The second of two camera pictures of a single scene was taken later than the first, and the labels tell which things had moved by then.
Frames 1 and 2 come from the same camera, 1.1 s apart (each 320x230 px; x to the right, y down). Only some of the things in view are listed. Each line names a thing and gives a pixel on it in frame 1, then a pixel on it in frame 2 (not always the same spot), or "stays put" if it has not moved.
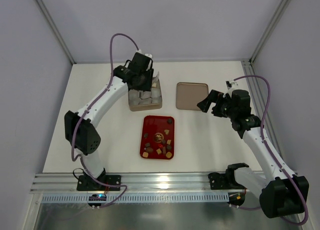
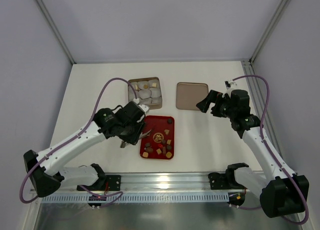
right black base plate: x=226 y=181 stays put
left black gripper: x=149 y=82 to x=136 y=134
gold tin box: x=142 y=100 stays put
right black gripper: x=216 y=104 stays put
